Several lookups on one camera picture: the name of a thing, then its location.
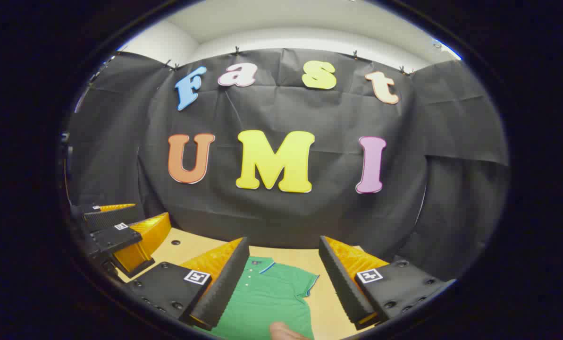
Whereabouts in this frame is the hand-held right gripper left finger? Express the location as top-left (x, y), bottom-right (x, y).
top-left (120, 236), bottom-right (251, 331)

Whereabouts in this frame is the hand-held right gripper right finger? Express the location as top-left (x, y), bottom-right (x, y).
top-left (318, 235), bottom-right (455, 331)

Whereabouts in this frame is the green T-shirt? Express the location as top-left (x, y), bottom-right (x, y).
top-left (208, 256), bottom-right (320, 340)

